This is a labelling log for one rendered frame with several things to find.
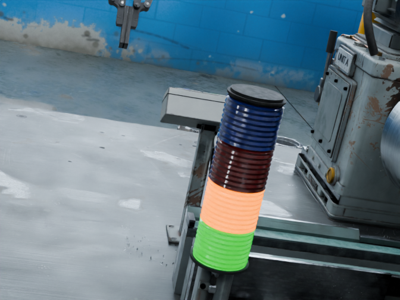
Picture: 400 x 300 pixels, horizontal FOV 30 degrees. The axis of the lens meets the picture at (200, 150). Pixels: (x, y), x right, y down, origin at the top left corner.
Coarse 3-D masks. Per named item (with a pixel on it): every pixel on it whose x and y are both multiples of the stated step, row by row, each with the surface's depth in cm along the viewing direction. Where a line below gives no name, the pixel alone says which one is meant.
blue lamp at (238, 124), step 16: (224, 112) 74; (240, 112) 72; (256, 112) 72; (272, 112) 72; (224, 128) 74; (240, 128) 73; (256, 128) 72; (272, 128) 73; (240, 144) 73; (256, 144) 73; (272, 144) 74
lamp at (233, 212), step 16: (208, 192) 76; (224, 192) 75; (208, 208) 76; (224, 208) 75; (240, 208) 75; (256, 208) 76; (208, 224) 76; (224, 224) 75; (240, 224) 76; (256, 224) 78
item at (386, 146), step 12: (396, 108) 144; (396, 120) 141; (384, 132) 145; (396, 132) 140; (384, 144) 145; (396, 144) 139; (384, 156) 145; (396, 156) 138; (384, 168) 148; (396, 168) 139; (396, 180) 141
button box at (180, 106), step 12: (168, 96) 128; (180, 96) 128; (192, 96) 129; (204, 96) 129; (216, 96) 130; (168, 108) 128; (180, 108) 128; (192, 108) 128; (204, 108) 129; (216, 108) 129; (168, 120) 132; (180, 120) 131; (192, 120) 130; (204, 120) 129; (216, 120) 129
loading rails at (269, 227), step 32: (192, 224) 114; (288, 224) 121; (320, 224) 122; (256, 256) 106; (288, 256) 118; (320, 256) 119; (352, 256) 119; (384, 256) 120; (192, 288) 106; (256, 288) 107; (288, 288) 107; (320, 288) 108; (352, 288) 109; (384, 288) 109
